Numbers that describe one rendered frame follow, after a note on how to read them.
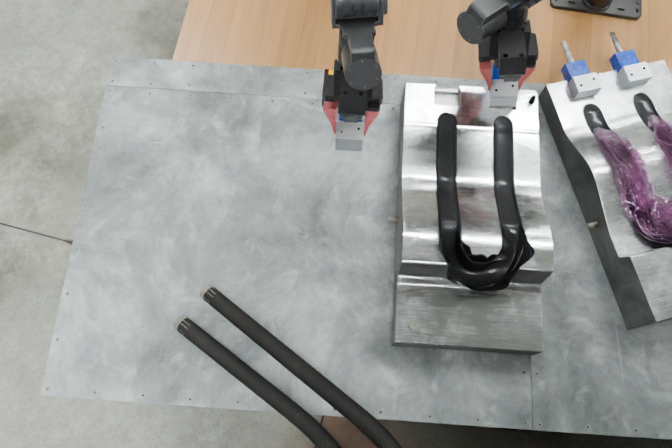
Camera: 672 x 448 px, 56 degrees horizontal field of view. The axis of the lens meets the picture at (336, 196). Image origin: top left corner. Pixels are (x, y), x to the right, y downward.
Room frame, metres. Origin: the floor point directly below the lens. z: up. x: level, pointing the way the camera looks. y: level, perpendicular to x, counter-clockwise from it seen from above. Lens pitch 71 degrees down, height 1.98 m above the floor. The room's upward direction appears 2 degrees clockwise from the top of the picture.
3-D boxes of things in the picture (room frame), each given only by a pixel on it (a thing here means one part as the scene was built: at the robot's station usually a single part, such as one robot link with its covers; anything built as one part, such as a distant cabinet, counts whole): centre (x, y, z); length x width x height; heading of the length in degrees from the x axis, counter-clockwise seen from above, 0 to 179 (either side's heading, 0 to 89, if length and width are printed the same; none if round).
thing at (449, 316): (0.37, -0.25, 0.87); 0.50 x 0.26 x 0.14; 178
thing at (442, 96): (0.60, -0.21, 0.87); 0.05 x 0.05 x 0.04; 88
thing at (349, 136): (0.53, -0.02, 0.94); 0.13 x 0.05 x 0.05; 178
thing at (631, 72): (0.72, -0.59, 0.86); 0.13 x 0.05 x 0.05; 15
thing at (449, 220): (0.39, -0.26, 0.92); 0.35 x 0.16 x 0.09; 178
